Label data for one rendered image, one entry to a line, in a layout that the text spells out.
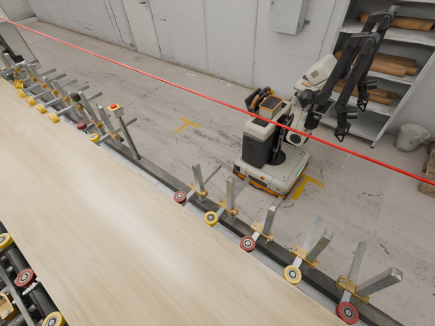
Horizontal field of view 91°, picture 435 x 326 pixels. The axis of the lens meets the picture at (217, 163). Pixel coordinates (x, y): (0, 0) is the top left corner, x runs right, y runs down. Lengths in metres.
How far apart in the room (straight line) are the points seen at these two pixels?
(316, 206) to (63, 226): 2.19
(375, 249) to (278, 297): 1.52
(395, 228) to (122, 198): 2.45
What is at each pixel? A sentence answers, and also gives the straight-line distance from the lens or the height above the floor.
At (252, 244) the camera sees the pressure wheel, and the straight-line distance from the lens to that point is 1.21.
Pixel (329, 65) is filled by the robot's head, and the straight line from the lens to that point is 1.75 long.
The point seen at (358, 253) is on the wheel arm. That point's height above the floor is 0.82.
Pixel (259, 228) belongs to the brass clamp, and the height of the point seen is 0.83.
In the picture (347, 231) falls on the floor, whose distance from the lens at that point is 2.50.
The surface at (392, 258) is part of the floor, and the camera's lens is 2.57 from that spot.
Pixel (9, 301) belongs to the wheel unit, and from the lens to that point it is 1.64.
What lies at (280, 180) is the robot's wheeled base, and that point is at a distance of 2.25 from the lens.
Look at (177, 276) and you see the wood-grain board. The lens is 1.19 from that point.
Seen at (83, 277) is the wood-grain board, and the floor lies 0.90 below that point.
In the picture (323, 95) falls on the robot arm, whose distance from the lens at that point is 1.58.
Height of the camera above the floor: 2.03
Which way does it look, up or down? 48 degrees down
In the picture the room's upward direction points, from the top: 4 degrees counter-clockwise
